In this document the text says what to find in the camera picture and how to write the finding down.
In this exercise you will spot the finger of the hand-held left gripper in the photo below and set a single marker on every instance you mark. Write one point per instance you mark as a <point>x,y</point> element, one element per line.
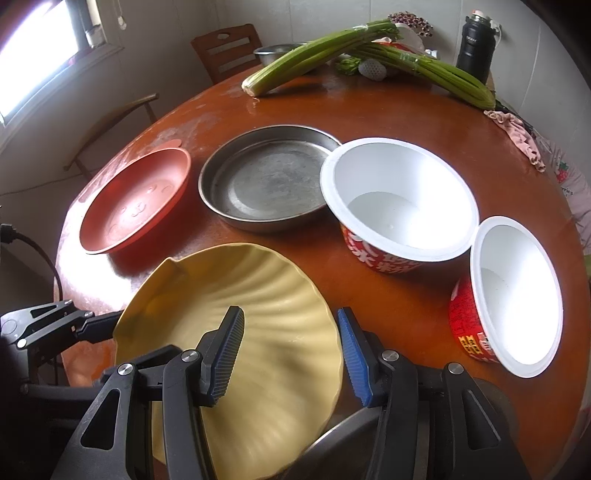
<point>98,329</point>
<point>60,392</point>

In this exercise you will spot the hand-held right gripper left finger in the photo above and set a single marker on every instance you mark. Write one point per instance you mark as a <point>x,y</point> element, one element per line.
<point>225,357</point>

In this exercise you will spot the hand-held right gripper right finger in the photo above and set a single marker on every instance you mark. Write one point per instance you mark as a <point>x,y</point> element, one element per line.
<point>356,357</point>

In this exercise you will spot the yellow scalloped plate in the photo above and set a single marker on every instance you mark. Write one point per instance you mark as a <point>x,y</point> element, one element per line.
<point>277,300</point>

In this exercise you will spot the orange plastic plate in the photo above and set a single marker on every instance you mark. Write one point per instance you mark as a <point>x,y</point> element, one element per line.
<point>134,207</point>

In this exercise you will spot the red white paper bowl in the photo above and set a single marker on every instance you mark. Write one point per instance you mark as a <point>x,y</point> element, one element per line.
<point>512,295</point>
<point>397,207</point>

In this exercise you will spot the round metal pan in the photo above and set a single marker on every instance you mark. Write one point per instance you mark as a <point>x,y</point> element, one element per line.
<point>268,180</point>

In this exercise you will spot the pink strawberry print garment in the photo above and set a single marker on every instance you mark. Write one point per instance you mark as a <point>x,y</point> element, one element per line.
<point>572,184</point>

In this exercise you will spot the pink cloth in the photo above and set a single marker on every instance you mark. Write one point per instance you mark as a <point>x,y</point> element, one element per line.
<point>519,134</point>

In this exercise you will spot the window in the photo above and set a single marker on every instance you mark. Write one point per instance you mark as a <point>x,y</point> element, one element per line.
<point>37,46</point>

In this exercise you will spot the celery bunch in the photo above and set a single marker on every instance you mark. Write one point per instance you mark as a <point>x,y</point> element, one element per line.
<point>438,74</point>
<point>295,62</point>

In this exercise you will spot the wooden slatted chair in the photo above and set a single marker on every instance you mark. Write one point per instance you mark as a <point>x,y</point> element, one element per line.
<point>221,50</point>

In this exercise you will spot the small metal basin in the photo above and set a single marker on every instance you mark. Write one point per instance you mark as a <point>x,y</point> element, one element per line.
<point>272,53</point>

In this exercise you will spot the white plastic bag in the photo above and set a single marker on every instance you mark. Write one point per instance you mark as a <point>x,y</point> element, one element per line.
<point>411,37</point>

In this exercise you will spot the black thermos bottle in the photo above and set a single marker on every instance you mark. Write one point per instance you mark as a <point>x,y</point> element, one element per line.
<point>475,46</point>

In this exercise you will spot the purple dried flowers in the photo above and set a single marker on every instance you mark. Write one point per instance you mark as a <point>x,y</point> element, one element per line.
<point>411,19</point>

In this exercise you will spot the white wall plug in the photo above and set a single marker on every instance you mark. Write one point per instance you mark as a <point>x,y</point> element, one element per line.
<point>496,26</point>

